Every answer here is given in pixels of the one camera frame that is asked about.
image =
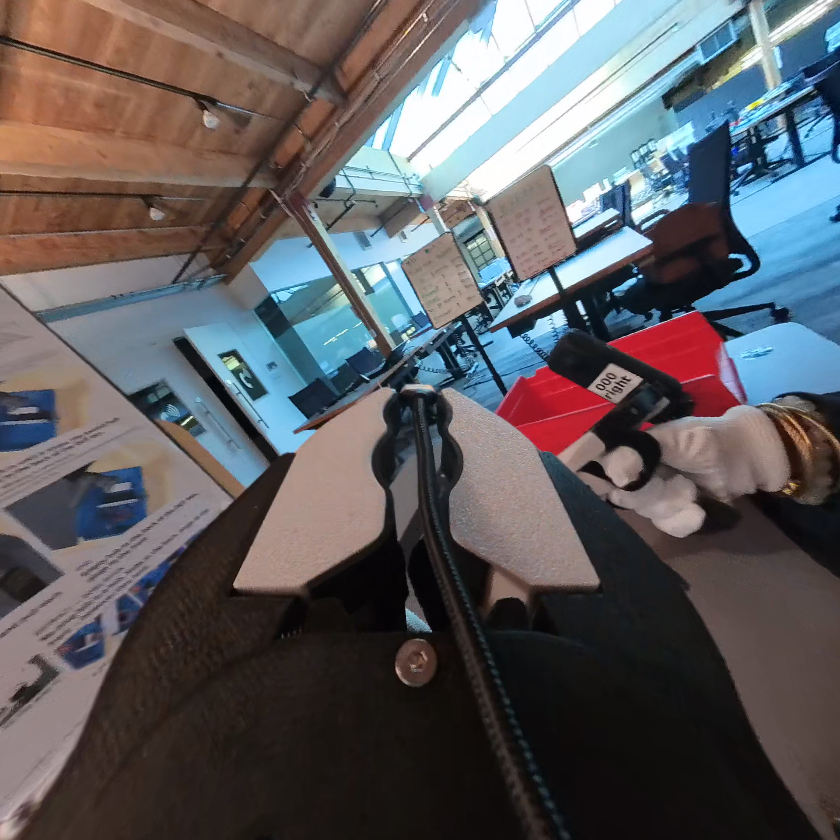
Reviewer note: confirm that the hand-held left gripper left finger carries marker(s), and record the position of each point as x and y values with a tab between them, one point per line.
321	512

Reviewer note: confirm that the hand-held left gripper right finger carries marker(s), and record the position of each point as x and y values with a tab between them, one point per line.
518	512

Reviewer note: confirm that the red storage box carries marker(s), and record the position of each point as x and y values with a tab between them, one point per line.
689	348

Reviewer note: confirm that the person's right forearm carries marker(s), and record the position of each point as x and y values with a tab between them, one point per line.
807	531

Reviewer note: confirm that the person's right hand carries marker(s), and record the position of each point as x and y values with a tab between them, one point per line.
715	453

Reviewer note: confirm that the whiteboard stand pole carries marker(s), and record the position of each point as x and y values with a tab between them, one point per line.
482	354
565	298

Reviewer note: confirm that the long wooden desk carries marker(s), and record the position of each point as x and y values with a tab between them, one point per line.
604	259

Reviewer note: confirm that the wooden office desk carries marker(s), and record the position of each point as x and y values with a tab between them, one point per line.
341	410

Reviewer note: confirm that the white door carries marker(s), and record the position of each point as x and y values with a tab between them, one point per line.
262	426

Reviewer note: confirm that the black office chair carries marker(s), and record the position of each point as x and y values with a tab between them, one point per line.
364	361
315	397
709	170

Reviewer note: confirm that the instruction sheet on stand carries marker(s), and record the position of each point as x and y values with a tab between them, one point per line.
203	459

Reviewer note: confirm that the dark door poster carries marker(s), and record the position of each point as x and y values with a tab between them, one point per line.
243	374

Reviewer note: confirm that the white flat sheet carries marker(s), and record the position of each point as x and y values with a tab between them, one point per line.
787	367

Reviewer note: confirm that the printed instruction sheet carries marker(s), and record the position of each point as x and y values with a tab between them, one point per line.
65	446

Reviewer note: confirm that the track spotlight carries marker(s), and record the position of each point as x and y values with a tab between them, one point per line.
210	118
156	211

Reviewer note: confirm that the dark wall poster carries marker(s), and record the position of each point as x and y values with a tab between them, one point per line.
167	407

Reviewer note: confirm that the wooden ceiling post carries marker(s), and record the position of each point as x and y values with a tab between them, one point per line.
341	275

